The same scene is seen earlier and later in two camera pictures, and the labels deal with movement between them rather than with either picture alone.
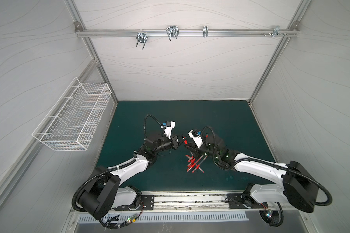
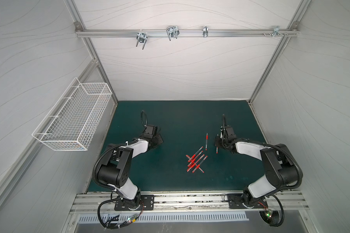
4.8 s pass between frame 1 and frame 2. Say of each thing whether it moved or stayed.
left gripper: moved
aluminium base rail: stayed
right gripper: moved
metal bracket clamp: stayed
